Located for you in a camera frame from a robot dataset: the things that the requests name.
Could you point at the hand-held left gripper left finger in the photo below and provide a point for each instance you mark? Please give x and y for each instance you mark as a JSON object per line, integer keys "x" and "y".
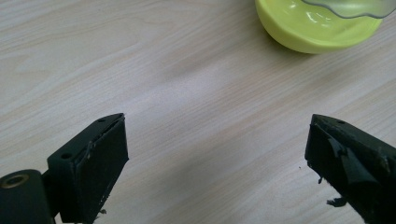
{"x": 93, "y": 168}

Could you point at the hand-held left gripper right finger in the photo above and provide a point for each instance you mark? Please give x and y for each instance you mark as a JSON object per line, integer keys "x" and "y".
{"x": 355, "y": 161}

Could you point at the yellow-green plastic bowl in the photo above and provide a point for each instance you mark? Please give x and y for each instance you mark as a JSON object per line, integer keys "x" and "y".
{"x": 311, "y": 29}

